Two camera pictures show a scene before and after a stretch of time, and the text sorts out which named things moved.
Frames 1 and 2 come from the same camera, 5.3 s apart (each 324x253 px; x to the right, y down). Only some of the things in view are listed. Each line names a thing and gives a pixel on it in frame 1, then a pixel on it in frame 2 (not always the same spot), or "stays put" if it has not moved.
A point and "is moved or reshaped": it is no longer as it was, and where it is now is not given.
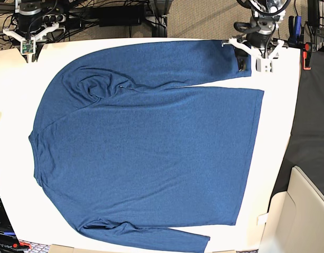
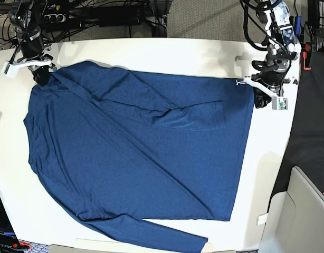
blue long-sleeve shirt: [156, 167] is moved or reshaped
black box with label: [5, 240] stays put
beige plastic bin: [298, 220] stays put
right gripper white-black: [260, 44] → [268, 84]
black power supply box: [121, 16] stays put
